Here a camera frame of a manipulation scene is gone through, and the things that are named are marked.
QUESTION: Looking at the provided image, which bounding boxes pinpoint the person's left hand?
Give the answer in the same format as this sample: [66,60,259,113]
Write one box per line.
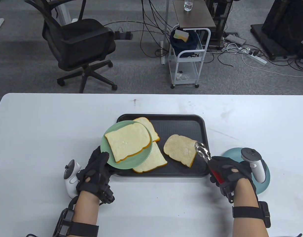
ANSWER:
[76,146,115,204]

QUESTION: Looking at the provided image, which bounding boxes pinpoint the grey flat box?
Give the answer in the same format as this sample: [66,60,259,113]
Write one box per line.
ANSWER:
[225,34,247,45]

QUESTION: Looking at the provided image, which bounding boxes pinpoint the red-handled steel kitchen tongs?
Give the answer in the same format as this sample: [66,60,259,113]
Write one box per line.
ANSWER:
[195,141,226,184]

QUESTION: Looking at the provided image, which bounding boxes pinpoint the black wrist camera strap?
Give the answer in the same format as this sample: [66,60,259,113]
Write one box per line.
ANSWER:
[53,208,99,237]
[232,201,271,229]

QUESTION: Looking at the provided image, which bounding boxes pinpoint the toast slice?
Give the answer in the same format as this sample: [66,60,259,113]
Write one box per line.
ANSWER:
[163,134,198,168]
[132,141,168,174]
[133,117,160,142]
[105,122,152,163]

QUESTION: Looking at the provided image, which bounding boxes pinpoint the dark blue cloth bag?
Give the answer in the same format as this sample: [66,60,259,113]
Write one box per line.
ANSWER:
[170,29,200,53]

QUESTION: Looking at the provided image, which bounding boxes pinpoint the person's right hand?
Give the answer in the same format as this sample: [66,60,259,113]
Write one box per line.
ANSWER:
[208,156,253,203]

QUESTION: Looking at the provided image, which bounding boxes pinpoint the wooden-top side table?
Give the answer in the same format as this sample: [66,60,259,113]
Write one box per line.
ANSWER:
[161,0,216,65]

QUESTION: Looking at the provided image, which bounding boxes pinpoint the bundle of black cables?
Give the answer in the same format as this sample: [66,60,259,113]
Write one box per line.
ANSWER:
[103,0,175,58]

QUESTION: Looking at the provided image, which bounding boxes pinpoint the black metal rack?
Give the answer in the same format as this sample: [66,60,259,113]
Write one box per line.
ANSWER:
[206,0,234,50]

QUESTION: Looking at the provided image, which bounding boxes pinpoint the black power adapter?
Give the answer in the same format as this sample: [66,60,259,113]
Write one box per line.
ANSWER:
[114,31,133,40]

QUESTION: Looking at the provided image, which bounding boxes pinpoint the yellow sponge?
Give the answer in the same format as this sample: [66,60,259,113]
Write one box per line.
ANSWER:
[174,30,189,42]

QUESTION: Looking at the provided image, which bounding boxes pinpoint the blue plate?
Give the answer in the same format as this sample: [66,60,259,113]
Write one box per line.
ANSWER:
[222,147,271,195]

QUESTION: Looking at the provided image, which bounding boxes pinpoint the black equipment stand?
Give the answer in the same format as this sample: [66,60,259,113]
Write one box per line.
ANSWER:
[250,0,303,61]

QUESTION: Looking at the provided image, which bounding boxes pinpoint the white desk leg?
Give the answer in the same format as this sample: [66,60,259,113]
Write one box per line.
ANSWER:
[55,0,79,24]

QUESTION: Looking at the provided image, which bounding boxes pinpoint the person's left forearm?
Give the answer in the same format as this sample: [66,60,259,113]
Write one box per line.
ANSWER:
[72,191,100,237]

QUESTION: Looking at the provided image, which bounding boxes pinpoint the person's right forearm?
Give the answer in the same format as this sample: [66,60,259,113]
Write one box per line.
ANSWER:
[233,178,269,237]

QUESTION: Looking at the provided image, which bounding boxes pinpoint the white power strip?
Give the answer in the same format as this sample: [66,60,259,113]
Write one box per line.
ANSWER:
[245,51,267,65]

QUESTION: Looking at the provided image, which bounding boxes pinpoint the black plastic tray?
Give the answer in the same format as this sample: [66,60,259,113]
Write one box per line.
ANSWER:
[116,114,210,177]

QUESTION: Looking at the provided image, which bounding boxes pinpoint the white floor cable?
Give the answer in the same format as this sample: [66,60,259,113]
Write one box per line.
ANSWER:
[241,53,303,77]

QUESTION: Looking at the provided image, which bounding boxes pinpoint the green plate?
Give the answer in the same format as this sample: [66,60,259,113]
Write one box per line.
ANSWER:
[100,120,153,170]

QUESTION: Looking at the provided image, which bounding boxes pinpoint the white and grey controller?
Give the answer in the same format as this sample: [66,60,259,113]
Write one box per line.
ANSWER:
[241,148,266,183]
[64,159,82,198]

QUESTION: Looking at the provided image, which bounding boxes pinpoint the white rolling cart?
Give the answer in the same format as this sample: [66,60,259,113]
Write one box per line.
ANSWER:
[168,24,211,89]

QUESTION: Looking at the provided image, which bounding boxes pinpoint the black office chair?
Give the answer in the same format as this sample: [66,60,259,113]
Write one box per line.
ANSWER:
[24,0,118,94]

